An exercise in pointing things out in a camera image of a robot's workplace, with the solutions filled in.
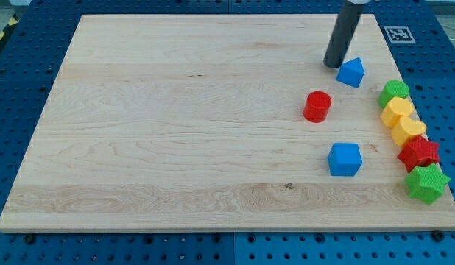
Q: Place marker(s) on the yellow heart block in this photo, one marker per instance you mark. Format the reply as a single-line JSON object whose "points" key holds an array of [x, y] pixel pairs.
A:
{"points": [[406, 130]]}

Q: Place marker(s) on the green cylinder block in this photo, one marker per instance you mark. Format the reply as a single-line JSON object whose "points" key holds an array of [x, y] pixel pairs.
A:
{"points": [[393, 88]]}

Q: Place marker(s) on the light wooden board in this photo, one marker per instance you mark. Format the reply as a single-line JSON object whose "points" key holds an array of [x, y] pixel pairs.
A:
{"points": [[190, 123]]}

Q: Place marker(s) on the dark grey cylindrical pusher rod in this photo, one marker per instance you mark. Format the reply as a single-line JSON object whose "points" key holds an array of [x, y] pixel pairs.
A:
{"points": [[343, 31]]}

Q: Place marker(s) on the red cylinder block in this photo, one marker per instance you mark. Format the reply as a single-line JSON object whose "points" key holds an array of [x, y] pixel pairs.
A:
{"points": [[317, 106]]}

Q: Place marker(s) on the green star block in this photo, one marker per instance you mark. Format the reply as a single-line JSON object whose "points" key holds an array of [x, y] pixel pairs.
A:
{"points": [[426, 183]]}

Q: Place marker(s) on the blue triangle block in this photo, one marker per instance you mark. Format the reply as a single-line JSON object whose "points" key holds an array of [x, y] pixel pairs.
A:
{"points": [[351, 73]]}

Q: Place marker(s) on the white fiducial marker tag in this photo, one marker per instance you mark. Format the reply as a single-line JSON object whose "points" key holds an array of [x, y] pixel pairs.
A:
{"points": [[399, 34]]}

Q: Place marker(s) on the red star block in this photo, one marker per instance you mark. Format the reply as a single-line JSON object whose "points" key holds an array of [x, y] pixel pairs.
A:
{"points": [[419, 152]]}

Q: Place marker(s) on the blue cube block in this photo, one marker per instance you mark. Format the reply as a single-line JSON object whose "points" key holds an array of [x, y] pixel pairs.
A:
{"points": [[344, 159]]}

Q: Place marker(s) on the yellow hexagon block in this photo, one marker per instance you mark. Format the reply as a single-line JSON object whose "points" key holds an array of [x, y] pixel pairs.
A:
{"points": [[396, 108]]}

